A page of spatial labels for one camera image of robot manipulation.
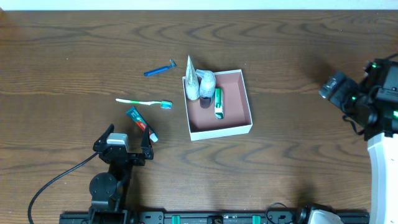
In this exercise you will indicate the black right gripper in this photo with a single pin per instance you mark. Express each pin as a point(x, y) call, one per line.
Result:
point(334, 90)

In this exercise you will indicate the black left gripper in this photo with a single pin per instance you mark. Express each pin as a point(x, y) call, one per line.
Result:
point(123, 156)

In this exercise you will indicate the green and red toothpaste tube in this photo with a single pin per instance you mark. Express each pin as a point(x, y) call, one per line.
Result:
point(141, 122)

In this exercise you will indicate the green and white toothbrush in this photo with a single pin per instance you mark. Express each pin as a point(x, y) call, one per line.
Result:
point(163, 104)

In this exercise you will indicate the white Pantene tube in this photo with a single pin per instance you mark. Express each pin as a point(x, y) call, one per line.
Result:
point(191, 82)

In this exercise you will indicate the clear and blue pump bottle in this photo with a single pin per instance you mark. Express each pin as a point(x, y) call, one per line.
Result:
point(207, 87)

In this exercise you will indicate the green and white soap box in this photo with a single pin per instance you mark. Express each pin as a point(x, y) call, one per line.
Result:
point(219, 109)

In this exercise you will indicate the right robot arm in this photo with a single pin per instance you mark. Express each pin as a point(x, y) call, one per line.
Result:
point(372, 104)

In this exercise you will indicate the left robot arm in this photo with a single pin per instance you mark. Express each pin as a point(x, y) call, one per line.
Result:
point(109, 189)

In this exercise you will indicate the white box with pink interior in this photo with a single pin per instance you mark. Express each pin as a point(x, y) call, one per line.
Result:
point(228, 115)

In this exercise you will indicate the blue disposable razor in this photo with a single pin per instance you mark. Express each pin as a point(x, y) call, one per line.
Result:
point(161, 69)

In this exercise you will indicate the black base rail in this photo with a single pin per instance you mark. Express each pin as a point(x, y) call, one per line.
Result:
point(199, 217)

